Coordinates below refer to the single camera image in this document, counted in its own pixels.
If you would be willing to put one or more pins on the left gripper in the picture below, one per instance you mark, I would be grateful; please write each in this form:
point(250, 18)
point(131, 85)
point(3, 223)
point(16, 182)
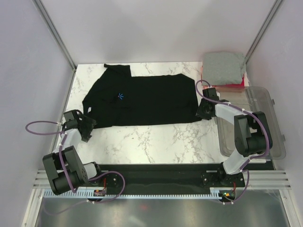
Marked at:
point(90, 124)

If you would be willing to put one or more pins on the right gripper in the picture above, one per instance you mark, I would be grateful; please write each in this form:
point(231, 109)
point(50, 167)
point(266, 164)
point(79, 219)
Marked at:
point(200, 113)

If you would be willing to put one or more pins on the black t-shirt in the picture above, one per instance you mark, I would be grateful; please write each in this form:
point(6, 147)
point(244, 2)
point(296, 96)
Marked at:
point(119, 99)

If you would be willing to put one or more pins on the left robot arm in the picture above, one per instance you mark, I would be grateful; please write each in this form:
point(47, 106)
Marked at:
point(64, 168)

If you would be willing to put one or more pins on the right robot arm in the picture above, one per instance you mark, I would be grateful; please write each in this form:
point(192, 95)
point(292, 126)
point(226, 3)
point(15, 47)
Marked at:
point(252, 137)

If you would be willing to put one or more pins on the folded peach t-shirt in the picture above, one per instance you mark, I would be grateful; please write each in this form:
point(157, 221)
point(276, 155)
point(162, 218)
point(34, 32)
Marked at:
point(227, 88)

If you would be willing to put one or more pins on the folded red t-shirt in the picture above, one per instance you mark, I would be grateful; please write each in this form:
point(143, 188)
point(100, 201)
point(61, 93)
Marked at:
point(240, 85)

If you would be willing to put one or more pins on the folded grey t-shirt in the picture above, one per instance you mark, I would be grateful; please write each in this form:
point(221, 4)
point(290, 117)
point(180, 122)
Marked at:
point(216, 59)

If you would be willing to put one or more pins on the clear plastic bin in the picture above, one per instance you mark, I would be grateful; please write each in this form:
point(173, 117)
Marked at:
point(253, 99)

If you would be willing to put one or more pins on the white slotted cable duct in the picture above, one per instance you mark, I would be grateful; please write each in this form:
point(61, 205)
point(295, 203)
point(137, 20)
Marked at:
point(86, 193)

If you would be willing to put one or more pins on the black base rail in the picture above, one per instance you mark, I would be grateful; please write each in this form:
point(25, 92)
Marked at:
point(164, 178)

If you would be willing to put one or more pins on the right aluminium frame post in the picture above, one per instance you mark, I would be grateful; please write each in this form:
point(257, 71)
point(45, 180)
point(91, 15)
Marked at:
point(264, 27)

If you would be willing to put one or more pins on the aluminium frame post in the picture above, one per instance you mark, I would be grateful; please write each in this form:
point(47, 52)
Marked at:
point(264, 27)
point(54, 32)

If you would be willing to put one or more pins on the left aluminium frame post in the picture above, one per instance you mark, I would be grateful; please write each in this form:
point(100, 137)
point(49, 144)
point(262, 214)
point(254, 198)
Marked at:
point(54, 32)

